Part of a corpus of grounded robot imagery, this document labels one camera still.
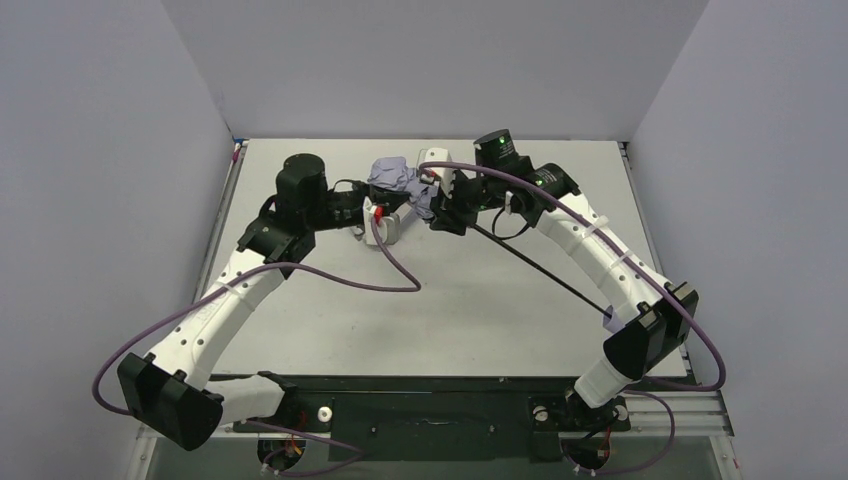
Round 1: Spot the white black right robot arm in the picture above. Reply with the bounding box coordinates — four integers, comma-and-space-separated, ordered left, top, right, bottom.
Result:
417, 129, 698, 428

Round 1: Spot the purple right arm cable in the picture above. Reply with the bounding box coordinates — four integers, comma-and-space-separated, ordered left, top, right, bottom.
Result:
418, 161, 728, 478

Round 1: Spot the lavender umbrella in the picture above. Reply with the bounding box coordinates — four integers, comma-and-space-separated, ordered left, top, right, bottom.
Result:
367, 156, 624, 333

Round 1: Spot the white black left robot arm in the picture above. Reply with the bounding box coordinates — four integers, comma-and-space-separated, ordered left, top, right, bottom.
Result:
117, 154, 410, 451

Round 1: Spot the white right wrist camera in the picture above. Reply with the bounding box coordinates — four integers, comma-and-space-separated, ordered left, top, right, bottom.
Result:
415, 147, 459, 200

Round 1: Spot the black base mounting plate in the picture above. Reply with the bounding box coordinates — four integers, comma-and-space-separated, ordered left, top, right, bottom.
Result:
165, 374, 700, 464

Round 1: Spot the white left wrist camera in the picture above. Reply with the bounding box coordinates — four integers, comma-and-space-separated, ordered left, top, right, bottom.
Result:
360, 198, 403, 246

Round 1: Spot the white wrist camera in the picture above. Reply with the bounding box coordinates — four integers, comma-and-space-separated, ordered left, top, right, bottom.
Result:
415, 147, 459, 200
360, 198, 403, 246

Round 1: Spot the aluminium front mounting rail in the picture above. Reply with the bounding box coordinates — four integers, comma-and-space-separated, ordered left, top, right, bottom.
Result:
135, 389, 735, 440

